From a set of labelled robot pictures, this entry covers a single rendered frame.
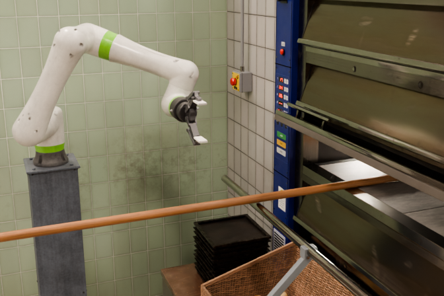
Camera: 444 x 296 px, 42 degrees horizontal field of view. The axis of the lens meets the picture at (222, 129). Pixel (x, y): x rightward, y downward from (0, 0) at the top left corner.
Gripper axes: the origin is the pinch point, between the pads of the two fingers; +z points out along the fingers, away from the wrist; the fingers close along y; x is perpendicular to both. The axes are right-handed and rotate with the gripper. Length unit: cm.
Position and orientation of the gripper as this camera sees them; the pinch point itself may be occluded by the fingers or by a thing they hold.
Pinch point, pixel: (202, 122)
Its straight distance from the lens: 204.0
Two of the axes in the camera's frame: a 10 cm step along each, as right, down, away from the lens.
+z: 3.5, 2.3, -9.1
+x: -9.4, 0.9, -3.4
